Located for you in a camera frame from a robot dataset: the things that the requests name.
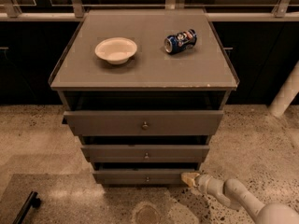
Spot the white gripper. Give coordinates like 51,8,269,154
180,172,229,207

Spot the grey bottom drawer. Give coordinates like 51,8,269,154
93,169,194,185

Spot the grey drawer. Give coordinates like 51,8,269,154
93,169,194,185
81,145,209,162
64,110,223,136

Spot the grey middle drawer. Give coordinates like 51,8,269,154
81,145,209,162

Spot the grey drawer cabinet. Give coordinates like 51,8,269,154
50,9,239,171

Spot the grey top drawer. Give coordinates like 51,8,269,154
64,110,223,136

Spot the white pillar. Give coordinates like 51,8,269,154
269,61,299,117

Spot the blue crushed soda can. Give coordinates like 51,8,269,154
164,29,197,54

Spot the white bowl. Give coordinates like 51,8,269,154
94,37,137,64

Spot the grey metal railing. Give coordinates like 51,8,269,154
1,0,299,21

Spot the black bar handle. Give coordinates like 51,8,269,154
12,191,41,224

